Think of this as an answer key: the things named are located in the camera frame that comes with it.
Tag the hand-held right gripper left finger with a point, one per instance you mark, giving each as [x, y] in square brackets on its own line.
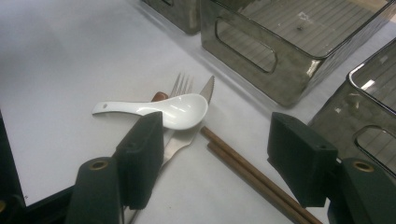
[140, 161]

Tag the brown wooden spoon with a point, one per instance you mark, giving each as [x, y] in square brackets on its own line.
[160, 96]

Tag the brown wooden chopstick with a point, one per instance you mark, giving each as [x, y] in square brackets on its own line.
[246, 177]
[249, 165]

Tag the silver metal fork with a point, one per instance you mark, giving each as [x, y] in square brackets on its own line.
[182, 87]

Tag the white ceramic spoon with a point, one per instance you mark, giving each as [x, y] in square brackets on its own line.
[183, 112]

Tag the metal forks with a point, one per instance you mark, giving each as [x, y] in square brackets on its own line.
[208, 90]

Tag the white table cover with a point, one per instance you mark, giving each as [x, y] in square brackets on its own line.
[62, 62]

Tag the transparent grey plastic bin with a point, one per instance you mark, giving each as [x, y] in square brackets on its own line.
[348, 124]
[289, 77]
[180, 14]

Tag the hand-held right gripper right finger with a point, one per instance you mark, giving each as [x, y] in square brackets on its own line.
[302, 158]

